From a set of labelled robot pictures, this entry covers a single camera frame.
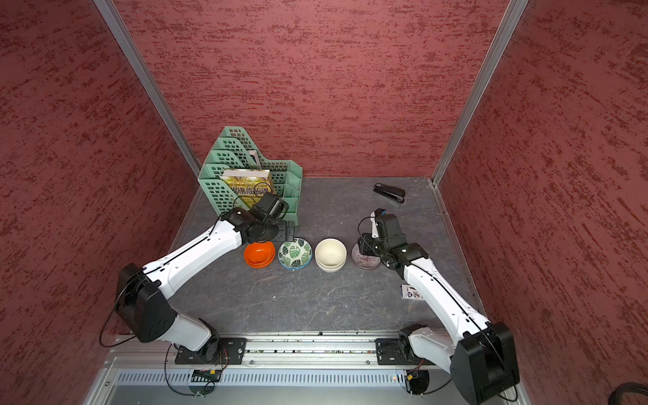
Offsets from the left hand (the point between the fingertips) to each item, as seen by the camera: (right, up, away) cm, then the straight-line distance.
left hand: (278, 236), depth 83 cm
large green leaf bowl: (+4, -8, +9) cm, 13 cm away
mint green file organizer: (-23, +33, +19) cm, 44 cm away
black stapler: (+47, +15, +30) cm, 58 cm away
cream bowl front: (+17, -8, +9) cm, 21 cm away
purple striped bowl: (+30, -10, +8) cm, 33 cm away
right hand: (+28, -3, 0) cm, 28 cm away
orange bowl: (-9, -8, +7) cm, 13 cm away
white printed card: (+45, -20, +2) cm, 49 cm away
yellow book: (-11, +17, +5) cm, 21 cm away
